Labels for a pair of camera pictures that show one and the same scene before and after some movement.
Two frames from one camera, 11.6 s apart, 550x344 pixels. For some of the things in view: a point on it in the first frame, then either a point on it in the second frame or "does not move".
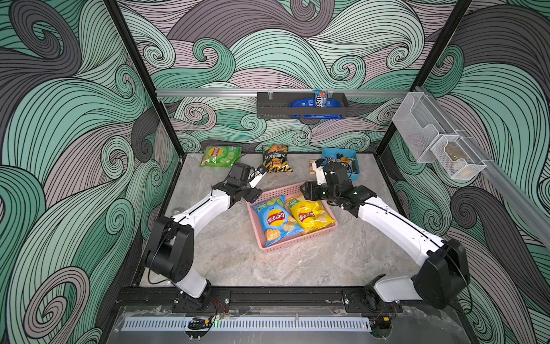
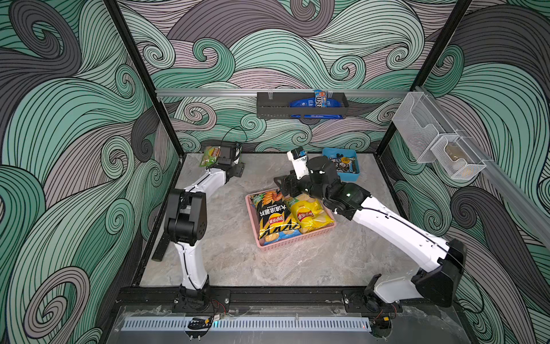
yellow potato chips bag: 310,215 does not move
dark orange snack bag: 275,158 -> 274,215
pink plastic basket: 288,193 does not move
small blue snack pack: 321,98 does not move
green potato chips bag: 220,156 does not move
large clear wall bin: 419,123 does not move
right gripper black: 313,191 -> 292,181
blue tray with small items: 348,156 does not move
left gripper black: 253,195 -> 240,169
